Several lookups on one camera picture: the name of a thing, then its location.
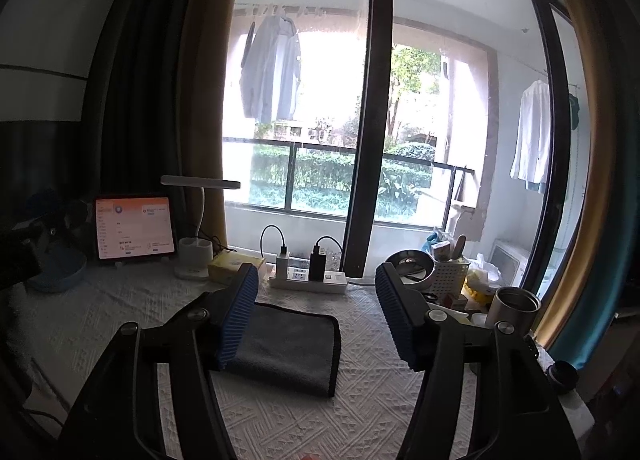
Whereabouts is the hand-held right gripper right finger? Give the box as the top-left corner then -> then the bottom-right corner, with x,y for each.
375,263 -> 583,460

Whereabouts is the white charger with black cable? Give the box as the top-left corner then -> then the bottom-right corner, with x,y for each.
260,225 -> 291,279

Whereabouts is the tan curtain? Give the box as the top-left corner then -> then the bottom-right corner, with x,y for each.
172,0 -> 253,253
530,0 -> 640,348

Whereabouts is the balcony glass railing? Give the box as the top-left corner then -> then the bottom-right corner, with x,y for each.
223,136 -> 467,228

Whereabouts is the hanging white shirt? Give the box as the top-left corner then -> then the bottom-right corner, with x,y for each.
509,79 -> 552,189

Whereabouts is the white power strip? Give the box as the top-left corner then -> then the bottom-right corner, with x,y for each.
268,267 -> 348,291

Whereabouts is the white desk lamp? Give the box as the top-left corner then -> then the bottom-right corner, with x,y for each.
160,175 -> 240,281

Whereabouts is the hanging light blue shirt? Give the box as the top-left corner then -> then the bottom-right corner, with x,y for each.
239,9 -> 304,124

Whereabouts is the clothes drying rod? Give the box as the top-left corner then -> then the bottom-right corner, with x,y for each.
234,1 -> 365,17

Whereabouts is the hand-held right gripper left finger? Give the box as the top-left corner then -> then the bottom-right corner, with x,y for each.
57,263 -> 260,460

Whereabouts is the yellow plastic bag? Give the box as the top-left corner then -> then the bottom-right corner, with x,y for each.
464,270 -> 497,305

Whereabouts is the white perforated basket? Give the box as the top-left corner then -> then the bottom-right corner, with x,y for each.
431,254 -> 471,297

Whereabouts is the metal bowl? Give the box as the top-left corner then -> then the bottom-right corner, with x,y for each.
384,249 -> 435,292

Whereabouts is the black round cap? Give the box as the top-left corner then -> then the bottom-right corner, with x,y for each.
547,360 -> 579,395

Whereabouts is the dark grey towel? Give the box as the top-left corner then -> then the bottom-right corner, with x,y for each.
226,302 -> 343,398

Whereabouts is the yellow tissue box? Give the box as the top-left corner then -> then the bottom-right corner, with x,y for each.
207,251 -> 267,284

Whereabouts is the tablet with lit screen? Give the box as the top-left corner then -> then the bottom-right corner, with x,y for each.
94,195 -> 177,261

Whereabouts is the white microwave oven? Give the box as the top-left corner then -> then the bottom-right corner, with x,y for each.
487,239 -> 532,287

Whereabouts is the steel cup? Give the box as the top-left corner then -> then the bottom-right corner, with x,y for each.
484,285 -> 541,337

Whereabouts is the blue bowl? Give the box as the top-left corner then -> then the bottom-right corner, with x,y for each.
26,244 -> 87,294

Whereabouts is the white textured tablecloth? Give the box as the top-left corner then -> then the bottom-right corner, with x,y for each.
9,260 -> 501,460

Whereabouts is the dark curtain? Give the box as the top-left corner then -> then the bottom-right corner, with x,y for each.
85,0 -> 211,201

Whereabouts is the black sliding door frame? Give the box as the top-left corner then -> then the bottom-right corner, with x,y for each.
341,0 -> 396,280

